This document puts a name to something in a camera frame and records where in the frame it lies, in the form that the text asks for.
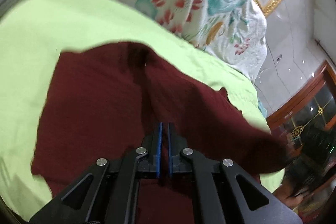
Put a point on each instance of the dark red hooded sweater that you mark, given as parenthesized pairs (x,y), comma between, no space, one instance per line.
(103,102)

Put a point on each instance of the brown wooden glass cabinet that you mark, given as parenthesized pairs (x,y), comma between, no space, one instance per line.
(313,104)

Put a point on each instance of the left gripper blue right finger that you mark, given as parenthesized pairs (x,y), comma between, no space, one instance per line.
(176,144)

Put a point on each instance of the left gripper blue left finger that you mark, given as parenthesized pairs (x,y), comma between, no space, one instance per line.
(153,144)

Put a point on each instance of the light green bed sheet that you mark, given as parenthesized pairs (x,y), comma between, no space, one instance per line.
(34,33)

